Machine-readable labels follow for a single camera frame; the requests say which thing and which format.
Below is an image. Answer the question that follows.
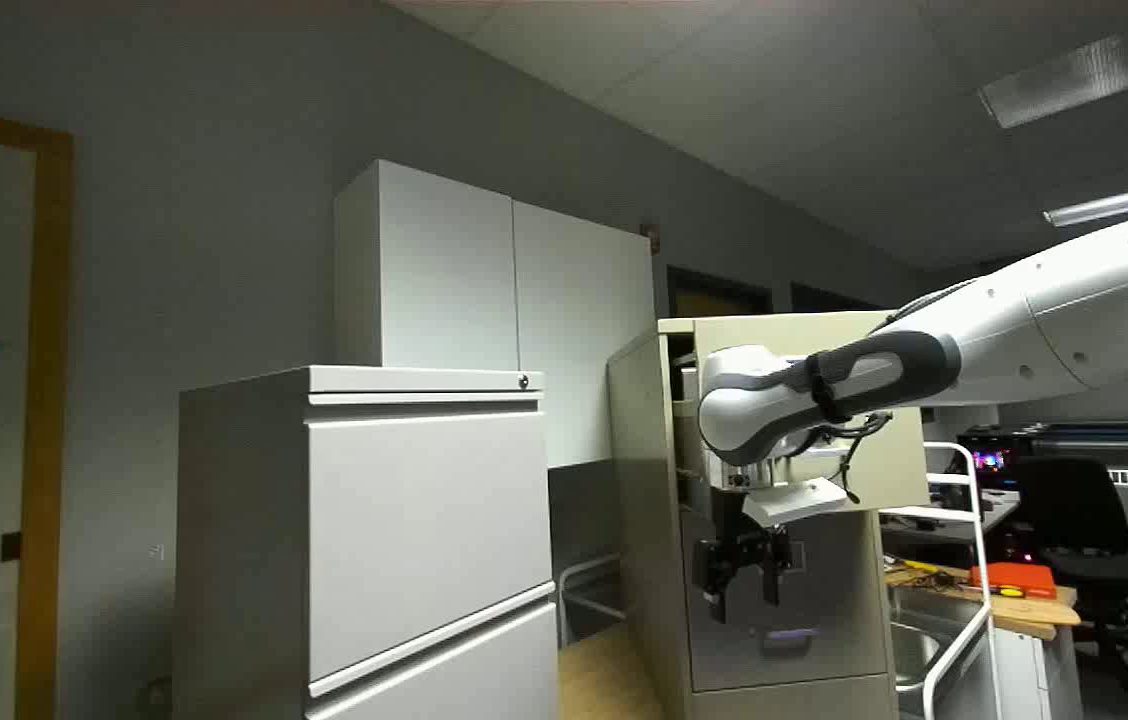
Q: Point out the beige file cabinet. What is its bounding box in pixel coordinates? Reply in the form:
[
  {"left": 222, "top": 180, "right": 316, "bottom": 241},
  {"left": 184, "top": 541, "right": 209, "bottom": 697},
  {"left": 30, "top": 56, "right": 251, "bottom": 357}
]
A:
[{"left": 608, "top": 312, "right": 924, "bottom": 720}]

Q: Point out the ceiling fluorescent light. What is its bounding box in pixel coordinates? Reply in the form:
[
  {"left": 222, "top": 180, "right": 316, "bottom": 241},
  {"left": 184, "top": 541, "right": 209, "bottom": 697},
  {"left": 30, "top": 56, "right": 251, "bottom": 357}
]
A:
[{"left": 979, "top": 30, "right": 1128, "bottom": 128}]

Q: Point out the white tall storage cabinet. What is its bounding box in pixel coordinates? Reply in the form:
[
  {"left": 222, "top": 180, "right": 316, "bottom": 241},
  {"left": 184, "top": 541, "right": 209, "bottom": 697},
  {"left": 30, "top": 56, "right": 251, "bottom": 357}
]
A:
[{"left": 332, "top": 159, "right": 654, "bottom": 467}]

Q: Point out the beige file drawer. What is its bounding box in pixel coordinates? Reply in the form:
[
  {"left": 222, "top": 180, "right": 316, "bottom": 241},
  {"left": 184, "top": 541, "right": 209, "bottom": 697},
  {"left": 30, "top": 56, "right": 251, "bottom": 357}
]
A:
[
  {"left": 671, "top": 395, "right": 901, "bottom": 697},
  {"left": 693, "top": 677, "right": 896, "bottom": 720}
]

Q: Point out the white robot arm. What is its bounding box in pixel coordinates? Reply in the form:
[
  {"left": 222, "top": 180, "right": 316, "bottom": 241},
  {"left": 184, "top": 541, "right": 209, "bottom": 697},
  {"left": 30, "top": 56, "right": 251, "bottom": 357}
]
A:
[{"left": 693, "top": 219, "right": 1128, "bottom": 621}]

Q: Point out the orange object on table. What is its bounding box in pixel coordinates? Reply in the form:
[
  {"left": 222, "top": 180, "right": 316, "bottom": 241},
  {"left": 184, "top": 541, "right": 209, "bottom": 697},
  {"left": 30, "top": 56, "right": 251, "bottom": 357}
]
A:
[{"left": 971, "top": 560, "right": 1057, "bottom": 600}]

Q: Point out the white metal frame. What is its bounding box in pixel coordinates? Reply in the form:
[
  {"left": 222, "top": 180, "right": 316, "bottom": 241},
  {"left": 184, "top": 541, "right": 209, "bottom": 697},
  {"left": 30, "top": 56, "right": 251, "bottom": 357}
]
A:
[{"left": 888, "top": 439, "right": 996, "bottom": 720}]

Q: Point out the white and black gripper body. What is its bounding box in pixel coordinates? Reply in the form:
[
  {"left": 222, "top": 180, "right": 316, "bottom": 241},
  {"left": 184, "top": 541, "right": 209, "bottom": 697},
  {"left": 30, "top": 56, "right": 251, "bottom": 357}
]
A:
[{"left": 702, "top": 455, "right": 850, "bottom": 568}]

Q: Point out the wooden table with clutter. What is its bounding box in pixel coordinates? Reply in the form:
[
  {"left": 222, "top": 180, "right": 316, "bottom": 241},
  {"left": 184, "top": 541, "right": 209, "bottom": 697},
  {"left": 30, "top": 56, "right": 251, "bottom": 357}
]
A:
[{"left": 881, "top": 555, "right": 1085, "bottom": 720}]

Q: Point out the grey lateral file cabinet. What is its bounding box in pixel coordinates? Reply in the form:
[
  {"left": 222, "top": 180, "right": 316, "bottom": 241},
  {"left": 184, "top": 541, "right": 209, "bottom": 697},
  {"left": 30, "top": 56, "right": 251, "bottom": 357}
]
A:
[{"left": 170, "top": 365, "right": 560, "bottom": 720}]

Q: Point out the silver label holder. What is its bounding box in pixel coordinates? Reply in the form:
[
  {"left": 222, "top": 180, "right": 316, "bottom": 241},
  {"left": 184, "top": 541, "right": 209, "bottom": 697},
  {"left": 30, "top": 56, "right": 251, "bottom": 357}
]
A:
[{"left": 758, "top": 630, "right": 815, "bottom": 656}]

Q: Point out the black office chair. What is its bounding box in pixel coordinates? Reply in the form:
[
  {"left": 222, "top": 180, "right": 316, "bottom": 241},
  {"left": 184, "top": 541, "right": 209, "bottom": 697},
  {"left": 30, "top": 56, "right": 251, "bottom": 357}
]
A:
[{"left": 1010, "top": 455, "right": 1128, "bottom": 693}]

